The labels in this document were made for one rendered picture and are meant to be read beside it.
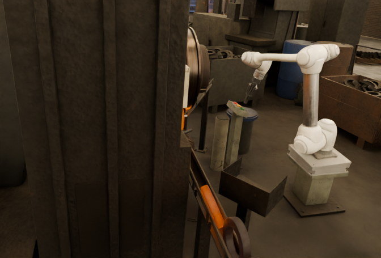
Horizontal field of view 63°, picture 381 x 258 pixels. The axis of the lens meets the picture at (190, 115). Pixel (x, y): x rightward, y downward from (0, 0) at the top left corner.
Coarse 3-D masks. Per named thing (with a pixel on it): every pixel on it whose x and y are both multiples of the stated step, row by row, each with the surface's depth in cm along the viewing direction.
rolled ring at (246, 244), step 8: (224, 224) 122; (232, 224) 114; (240, 224) 112; (224, 232) 123; (232, 232) 122; (240, 232) 110; (224, 240) 123; (232, 240) 122; (240, 240) 109; (248, 240) 109; (232, 248) 121; (240, 248) 109; (248, 248) 108; (232, 256) 118; (240, 256) 109; (248, 256) 108
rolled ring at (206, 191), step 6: (204, 186) 132; (204, 192) 128; (210, 192) 127; (210, 198) 125; (210, 204) 124; (216, 204) 124; (210, 210) 124; (216, 210) 124; (216, 216) 124; (216, 222) 124; (222, 222) 125
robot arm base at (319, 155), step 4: (316, 152) 237; (320, 152) 235; (324, 152) 235; (328, 152) 235; (332, 152) 239; (316, 156) 235; (320, 156) 235; (324, 156) 235; (328, 156) 236; (332, 156) 237; (336, 156) 237
